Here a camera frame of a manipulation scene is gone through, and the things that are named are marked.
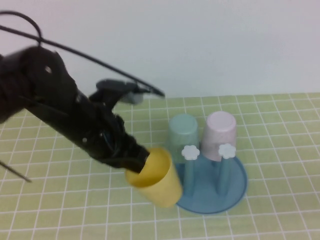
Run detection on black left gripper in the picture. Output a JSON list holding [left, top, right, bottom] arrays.
[[49, 87, 150, 175]]

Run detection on pale pink plastic cup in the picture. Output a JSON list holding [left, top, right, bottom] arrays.
[[201, 111, 237, 162]]

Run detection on black zip tie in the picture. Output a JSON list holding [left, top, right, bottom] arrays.
[[0, 161, 33, 183]]

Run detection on teal plastic cup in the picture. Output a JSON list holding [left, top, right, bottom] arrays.
[[166, 113, 200, 165]]

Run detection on yellow plastic cup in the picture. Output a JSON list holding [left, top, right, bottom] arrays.
[[124, 146, 183, 208]]

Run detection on black camera cable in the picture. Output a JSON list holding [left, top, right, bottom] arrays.
[[0, 9, 166, 98]]

